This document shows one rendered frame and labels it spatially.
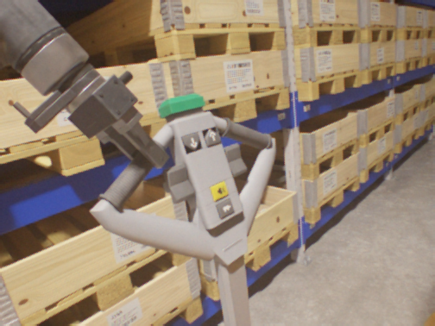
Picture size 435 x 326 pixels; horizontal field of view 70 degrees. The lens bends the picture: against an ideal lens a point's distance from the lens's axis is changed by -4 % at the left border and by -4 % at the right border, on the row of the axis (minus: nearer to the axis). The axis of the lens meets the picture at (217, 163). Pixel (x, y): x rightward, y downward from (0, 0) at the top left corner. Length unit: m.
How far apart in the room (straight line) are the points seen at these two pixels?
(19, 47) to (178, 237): 0.36
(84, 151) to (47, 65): 0.75
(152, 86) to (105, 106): 0.88
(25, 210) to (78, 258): 0.25
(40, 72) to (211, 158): 0.30
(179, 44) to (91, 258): 0.92
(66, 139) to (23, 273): 0.46
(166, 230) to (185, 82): 0.98
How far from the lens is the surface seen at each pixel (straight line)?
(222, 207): 0.59
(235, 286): 0.67
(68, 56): 0.50
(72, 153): 1.20
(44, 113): 0.48
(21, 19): 0.51
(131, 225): 0.51
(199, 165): 0.57
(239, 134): 0.66
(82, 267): 1.31
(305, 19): 2.22
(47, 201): 1.26
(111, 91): 0.47
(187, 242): 0.56
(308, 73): 2.20
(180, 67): 1.43
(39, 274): 1.26
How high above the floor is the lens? 1.47
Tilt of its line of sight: 17 degrees down
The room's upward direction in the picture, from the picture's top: 8 degrees counter-clockwise
